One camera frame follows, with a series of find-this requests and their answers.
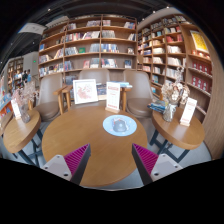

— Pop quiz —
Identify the distant wooden bookshelf unit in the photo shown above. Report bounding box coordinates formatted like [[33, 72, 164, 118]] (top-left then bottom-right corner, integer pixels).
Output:
[[6, 56, 25, 91]]

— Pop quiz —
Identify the glass vase with dried flowers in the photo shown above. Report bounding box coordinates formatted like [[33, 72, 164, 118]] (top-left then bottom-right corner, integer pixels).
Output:
[[160, 68, 191, 123]]

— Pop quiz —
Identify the round light blue mouse pad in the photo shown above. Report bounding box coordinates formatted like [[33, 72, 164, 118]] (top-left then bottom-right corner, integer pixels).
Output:
[[102, 114, 138, 138]]

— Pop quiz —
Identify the low book display stand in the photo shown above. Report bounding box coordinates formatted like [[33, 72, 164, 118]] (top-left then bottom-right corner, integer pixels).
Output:
[[0, 74, 14, 134]]

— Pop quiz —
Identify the white hanging ceiling sign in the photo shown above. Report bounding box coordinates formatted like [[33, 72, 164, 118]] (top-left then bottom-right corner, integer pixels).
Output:
[[18, 22, 48, 36]]

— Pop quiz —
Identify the white framed flower picture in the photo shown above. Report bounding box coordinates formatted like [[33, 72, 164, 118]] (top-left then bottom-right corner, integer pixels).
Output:
[[72, 78, 99, 105]]

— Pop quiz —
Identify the white red sign, wooden base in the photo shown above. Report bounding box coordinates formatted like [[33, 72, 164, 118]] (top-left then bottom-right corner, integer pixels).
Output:
[[179, 96, 198, 128], [10, 98, 22, 121], [105, 81, 122, 114]]

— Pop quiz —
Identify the beige wooden armchair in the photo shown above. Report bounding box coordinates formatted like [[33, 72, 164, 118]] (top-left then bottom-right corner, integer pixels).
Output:
[[33, 72, 69, 123], [122, 69, 156, 119], [61, 68, 129, 111]]

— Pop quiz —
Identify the stack of blue books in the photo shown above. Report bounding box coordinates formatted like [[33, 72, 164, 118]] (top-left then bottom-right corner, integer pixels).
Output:
[[147, 100, 168, 114]]

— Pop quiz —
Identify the dark upright book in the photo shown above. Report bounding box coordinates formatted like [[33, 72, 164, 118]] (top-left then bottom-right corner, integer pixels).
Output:
[[96, 83, 108, 100]]

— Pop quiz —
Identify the grey and orange computer mouse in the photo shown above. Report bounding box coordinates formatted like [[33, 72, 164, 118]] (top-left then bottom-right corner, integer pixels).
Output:
[[112, 117, 128, 133]]

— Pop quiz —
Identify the wide wooden bookshelf unit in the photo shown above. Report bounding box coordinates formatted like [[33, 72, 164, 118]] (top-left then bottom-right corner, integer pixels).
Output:
[[38, 13, 138, 81]]

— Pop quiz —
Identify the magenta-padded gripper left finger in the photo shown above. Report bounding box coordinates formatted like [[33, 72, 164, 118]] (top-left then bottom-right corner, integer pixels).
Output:
[[41, 143, 92, 186]]

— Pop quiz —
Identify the teal flat book stack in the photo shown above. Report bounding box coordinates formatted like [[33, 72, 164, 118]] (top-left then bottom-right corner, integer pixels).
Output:
[[114, 81, 133, 89]]

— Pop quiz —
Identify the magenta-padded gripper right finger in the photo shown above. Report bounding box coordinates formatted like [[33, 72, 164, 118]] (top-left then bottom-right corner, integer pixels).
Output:
[[131, 143, 184, 186]]

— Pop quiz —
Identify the round wooden side table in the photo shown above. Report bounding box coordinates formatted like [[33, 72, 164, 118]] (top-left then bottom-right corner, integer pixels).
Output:
[[149, 106, 206, 164], [3, 109, 43, 166]]

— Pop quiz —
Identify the angled wooden bookshelf unit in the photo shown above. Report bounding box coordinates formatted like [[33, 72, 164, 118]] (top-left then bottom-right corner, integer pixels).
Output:
[[136, 14, 214, 116]]

